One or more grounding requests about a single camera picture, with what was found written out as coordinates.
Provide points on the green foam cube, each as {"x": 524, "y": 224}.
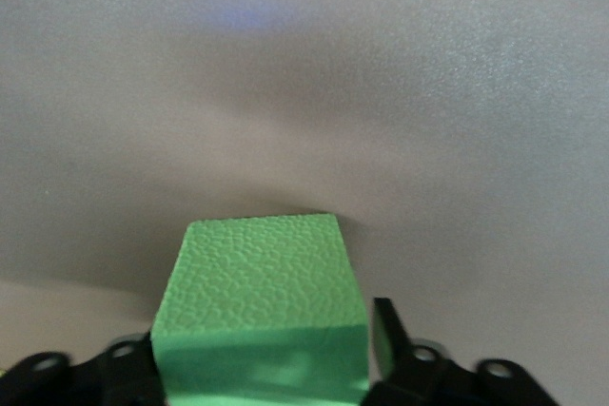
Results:
{"x": 257, "y": 306}

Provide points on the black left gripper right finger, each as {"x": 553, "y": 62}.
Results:
{"x": 428, "y": 377}

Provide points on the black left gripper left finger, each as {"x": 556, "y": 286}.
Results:
{"x": 85, "y": 382}

